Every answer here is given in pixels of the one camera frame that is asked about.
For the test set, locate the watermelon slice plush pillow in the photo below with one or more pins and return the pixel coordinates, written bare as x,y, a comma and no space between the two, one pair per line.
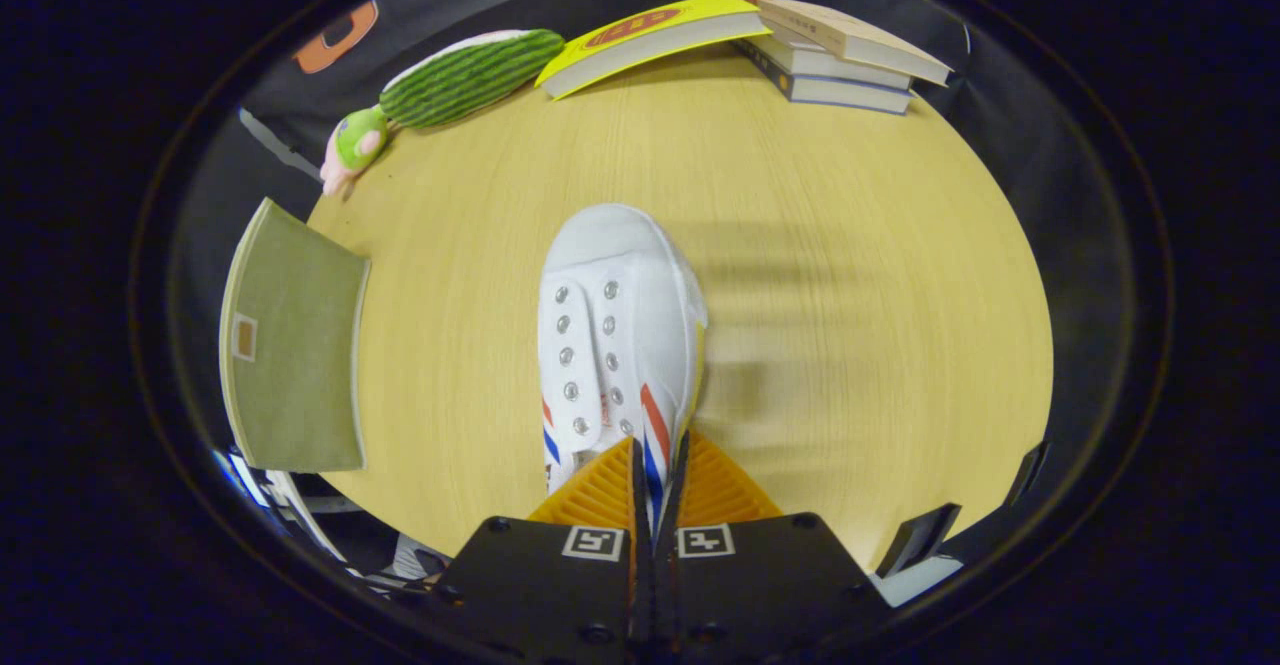
470,75

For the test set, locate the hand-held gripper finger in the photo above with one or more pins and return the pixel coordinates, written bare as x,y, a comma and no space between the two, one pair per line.
668,605
643,605

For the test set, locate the yellow book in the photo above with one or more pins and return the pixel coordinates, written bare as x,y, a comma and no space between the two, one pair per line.
620,55

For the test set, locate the beige book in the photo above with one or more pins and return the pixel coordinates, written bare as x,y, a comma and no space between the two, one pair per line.
850,35

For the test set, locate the beige fabric storage box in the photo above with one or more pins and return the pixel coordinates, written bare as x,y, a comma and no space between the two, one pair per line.
300,365

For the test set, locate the white book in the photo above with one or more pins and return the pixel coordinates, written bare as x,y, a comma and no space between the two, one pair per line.
830,65

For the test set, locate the blue-grey book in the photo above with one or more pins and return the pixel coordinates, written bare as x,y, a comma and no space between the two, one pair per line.
850,95

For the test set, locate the pink and green plush toy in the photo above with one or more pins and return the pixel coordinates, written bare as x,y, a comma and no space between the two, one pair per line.
355,140

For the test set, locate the white canvas shoe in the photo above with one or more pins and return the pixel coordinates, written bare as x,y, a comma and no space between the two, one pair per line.
620,245

